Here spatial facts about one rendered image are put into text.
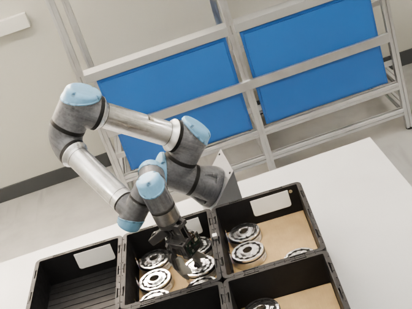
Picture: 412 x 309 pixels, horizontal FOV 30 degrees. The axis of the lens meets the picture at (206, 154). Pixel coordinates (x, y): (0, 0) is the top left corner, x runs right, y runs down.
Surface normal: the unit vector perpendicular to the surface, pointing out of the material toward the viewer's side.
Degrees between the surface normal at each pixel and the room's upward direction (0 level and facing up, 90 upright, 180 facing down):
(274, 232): 0
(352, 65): 90
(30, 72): 90
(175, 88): 90
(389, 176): 0
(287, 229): 0
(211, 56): 90
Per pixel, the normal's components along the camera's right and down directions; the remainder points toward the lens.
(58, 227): -0.29, -0.85
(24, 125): 0.14, 0.42
